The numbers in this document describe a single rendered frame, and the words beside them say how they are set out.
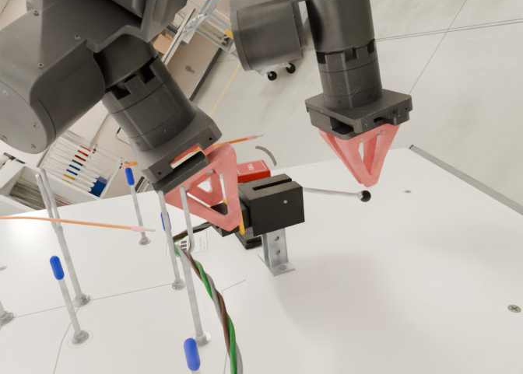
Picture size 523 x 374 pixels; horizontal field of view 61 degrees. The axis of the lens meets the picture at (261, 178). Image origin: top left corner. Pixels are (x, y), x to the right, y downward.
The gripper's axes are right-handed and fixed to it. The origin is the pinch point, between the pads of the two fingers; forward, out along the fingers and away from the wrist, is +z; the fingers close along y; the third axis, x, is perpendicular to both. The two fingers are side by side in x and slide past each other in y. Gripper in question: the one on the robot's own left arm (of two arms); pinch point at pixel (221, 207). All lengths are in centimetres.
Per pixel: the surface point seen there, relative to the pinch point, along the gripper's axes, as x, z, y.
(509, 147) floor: 102, 96, -79
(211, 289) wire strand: -3.5, -3.2, 13.4
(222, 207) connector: 0.0, 0.9, -1.6
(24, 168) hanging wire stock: -36, 6, -88
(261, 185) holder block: 4.5, 1.7, -2.0
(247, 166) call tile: 6.7, 9.1, -21.9
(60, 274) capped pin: -13.9, -4.3, 1.1
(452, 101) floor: 118, 95, -124
